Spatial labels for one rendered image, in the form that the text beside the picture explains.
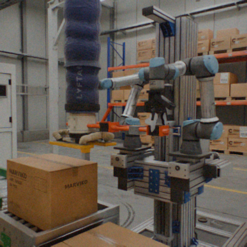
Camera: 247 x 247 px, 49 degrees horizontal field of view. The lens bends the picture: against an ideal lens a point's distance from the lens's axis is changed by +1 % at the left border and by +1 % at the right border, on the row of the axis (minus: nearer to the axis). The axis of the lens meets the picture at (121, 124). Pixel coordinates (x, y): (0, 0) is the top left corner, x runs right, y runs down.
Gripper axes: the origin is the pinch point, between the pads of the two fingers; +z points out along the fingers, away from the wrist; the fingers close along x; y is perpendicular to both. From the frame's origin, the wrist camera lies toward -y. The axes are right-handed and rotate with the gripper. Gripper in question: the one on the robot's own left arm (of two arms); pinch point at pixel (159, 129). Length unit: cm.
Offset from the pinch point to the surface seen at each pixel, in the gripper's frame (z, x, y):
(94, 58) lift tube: -41, 1, 49
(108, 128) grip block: 0.7, 5.0, 31.9
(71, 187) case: 43, 5, 68
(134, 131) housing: 1.7, 3.7, 12.9
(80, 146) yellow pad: 11.6, 15.6, 43.9
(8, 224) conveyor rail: 65, 35, 94
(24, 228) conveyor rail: 64, 33, 78
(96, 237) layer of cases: 69, 2, 45
